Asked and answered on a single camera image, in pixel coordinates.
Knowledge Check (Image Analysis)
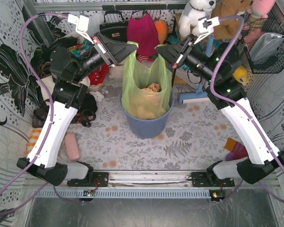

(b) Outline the green trash bag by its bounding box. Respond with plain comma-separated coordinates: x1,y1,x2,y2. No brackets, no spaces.
121,51,172,120

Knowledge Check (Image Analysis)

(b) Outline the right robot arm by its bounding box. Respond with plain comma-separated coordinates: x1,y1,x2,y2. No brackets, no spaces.
155,35,284,185

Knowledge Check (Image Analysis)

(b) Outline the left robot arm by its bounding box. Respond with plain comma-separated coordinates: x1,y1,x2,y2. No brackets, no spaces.
17,33,137,186

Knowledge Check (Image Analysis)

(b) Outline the magenta hanging bag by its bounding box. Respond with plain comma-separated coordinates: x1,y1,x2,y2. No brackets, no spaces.
127,13,160,57

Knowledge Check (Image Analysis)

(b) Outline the blue trash bin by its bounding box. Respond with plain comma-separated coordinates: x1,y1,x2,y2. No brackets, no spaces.
119,91,175,140

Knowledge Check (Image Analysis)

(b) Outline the teal folded cloth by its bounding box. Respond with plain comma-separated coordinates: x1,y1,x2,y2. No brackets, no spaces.
166,37,222,71

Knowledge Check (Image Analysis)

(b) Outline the colourful printed cloth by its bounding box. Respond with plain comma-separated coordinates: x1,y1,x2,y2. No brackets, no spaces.
68,39,90,57

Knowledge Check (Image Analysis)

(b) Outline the black handbag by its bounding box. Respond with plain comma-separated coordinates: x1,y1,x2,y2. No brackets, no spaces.
99,11,128,42

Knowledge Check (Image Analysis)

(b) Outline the white fluffy plush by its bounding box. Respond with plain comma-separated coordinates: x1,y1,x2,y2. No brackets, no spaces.
108,64,124,79

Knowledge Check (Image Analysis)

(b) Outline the red cloth in basket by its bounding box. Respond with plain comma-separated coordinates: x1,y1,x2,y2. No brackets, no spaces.
88,63,109,86

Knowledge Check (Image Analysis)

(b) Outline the orange plush toy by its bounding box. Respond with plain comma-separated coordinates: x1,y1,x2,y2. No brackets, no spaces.
154,20,168,44

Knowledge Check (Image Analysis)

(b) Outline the blue broom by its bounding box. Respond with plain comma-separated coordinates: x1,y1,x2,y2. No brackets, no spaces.
178,34,214,104

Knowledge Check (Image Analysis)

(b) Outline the black round hat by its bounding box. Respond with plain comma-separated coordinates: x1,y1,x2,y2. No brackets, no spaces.
41,37,79,61

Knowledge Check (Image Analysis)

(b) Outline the brown teddy bear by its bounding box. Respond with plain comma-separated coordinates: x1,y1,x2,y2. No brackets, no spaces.
211,0,253,40

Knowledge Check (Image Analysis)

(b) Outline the white dog plush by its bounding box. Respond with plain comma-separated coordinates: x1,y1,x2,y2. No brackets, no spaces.
178,0,216,37

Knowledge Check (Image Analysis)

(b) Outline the yellow duck plush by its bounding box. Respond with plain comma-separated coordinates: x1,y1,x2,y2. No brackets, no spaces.
232,65,248,86

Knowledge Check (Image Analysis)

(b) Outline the crumpled brown paper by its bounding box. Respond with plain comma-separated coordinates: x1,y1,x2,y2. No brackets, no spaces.
129,83,167,120

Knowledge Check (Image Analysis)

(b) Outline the silver foil pouch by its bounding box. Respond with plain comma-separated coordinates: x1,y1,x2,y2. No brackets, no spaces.
249,33,284,61

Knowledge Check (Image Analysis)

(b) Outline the pink plush toy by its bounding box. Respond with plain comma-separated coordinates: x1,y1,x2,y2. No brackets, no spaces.
247,0,275,23

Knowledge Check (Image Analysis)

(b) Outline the pink glasses case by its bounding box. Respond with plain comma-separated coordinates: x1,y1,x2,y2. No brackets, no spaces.
64,133,80,161

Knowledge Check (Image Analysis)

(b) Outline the orange checked cloth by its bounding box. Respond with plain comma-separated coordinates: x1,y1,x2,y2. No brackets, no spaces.
25,128,42,155

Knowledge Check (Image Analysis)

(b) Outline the purple orange sock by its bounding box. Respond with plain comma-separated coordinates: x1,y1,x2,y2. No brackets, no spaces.
224,138,248,161

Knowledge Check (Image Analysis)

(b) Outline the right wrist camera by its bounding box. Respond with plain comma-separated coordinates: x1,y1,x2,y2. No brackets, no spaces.
194,17,220,45

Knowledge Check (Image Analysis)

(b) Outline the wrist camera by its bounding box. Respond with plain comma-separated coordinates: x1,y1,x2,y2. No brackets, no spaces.
67,14,94,44
194,17,220,45

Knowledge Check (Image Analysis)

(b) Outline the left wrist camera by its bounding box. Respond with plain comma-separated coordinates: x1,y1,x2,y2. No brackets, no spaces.
67,14,94,44

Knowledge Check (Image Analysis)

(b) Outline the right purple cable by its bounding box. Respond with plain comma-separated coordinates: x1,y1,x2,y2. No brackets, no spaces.
209,15,284,204

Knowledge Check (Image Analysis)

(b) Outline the purple cable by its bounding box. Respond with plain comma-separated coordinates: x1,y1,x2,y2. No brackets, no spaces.
0,12,69,216
209,15,284,204

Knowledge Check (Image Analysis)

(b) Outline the dark brown strap bag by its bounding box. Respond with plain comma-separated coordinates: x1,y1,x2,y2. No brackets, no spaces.
32,94,98,128

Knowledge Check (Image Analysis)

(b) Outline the black wire basket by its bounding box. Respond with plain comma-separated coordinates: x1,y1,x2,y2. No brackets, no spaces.
241,11,284,74

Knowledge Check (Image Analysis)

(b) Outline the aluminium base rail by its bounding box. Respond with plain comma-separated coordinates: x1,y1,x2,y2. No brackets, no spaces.
26,169,281,199

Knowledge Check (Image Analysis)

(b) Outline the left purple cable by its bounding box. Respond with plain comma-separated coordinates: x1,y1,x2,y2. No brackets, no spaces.
0,12,69,216

